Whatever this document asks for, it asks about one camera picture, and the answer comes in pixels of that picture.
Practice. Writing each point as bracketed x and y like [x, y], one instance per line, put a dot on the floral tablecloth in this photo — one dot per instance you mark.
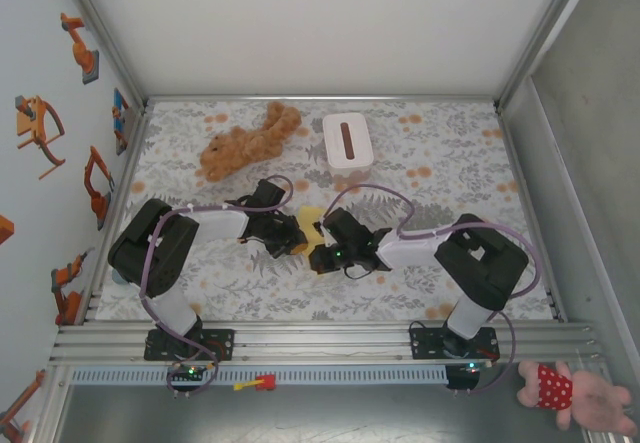
[400, 288]

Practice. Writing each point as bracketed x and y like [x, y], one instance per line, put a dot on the blue orange robot sticker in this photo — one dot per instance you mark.
[120, 123]

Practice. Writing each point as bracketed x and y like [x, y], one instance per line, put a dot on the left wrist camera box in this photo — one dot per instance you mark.
[270, 194]

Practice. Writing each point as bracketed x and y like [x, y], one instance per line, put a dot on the brown teddy bear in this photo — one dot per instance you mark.
[240, 148]

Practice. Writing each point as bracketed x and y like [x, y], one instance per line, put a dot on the yellow cloth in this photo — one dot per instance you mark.
[307, 218]

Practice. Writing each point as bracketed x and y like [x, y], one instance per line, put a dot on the black controller board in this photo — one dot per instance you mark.
[187, 374]
[467, 370]

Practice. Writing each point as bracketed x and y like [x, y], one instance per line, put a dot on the small orange block sticker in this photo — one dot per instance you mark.
[5, 230]

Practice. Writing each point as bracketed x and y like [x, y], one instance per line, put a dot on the aluminium frame rail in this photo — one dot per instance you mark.
[530, 213]
[125, 173]
[320, 98]

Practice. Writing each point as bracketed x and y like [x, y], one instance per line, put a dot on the white tissue box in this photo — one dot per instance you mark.
[345, 138]

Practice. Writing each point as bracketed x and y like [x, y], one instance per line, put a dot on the red yellow plastic clip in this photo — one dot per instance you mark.
[265, 383]

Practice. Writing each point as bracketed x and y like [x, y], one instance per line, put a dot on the wide aluminium beam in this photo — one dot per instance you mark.
[325, 343]

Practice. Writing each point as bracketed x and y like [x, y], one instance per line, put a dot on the orange gripper wall sticker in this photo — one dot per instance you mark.
[32, 123]

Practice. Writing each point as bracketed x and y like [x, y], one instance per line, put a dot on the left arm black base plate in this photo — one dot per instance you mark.
[220, 343]

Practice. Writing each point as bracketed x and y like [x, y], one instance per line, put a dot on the pink plush toy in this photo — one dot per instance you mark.
[595, 403]

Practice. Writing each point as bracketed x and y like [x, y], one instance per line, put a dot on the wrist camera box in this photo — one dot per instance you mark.
[270, 194]
[347, 230]

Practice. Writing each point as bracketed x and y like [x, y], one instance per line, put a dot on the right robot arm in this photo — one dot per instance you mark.
[480, 263]

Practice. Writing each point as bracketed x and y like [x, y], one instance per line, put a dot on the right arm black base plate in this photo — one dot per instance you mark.
[425, 345]

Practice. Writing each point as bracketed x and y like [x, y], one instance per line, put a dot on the grey blue sponge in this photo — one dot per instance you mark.
[118, 279]

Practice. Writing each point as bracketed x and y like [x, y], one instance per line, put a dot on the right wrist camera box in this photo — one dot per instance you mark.
[347, 230]

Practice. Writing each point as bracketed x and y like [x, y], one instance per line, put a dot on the aluminium frame post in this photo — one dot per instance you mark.
[540, 38]
[106, 38]

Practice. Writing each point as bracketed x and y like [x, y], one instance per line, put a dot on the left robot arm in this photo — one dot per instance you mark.
[150, 253]

